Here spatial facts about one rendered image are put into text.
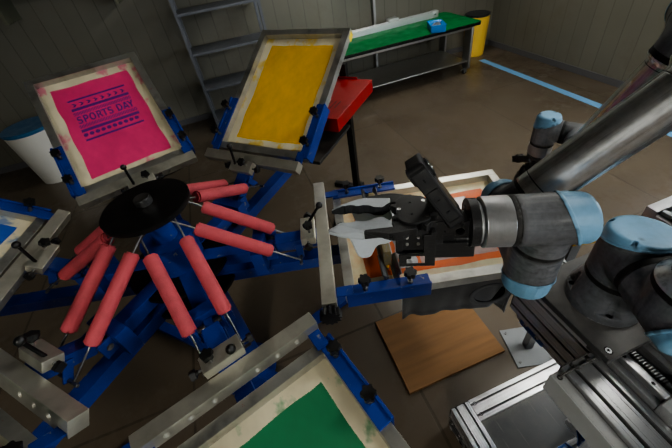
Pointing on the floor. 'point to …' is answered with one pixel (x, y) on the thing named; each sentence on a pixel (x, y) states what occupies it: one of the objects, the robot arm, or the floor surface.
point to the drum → (479, 31)
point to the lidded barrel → (33, 148)
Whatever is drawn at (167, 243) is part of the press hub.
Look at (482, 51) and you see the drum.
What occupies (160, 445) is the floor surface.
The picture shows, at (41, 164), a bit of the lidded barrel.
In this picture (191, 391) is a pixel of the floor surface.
